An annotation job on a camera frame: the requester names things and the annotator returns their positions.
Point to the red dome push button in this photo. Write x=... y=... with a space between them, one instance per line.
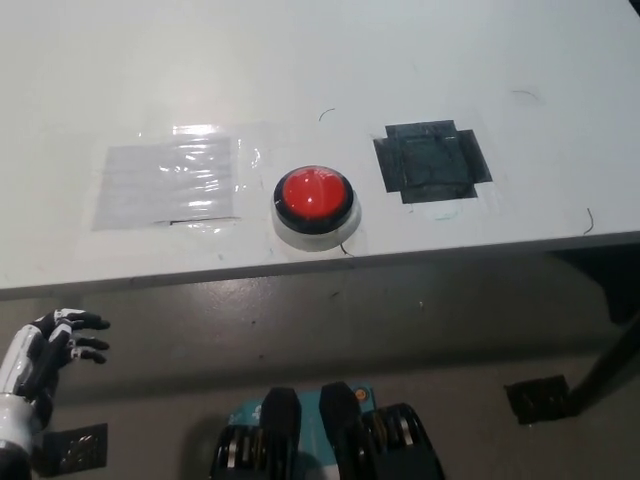
x=312 y=192

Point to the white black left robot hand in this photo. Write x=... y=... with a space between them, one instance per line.
x=30 y=360

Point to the black metal table leg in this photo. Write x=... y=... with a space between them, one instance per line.
x=607 y=360

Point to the clear tape patch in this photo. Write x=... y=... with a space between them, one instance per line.
x=150 y=185

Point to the clear plastic tape film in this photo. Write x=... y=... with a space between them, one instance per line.
x=247 y=160

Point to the black tape patch on desk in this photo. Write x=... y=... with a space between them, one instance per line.
x=432 y=162

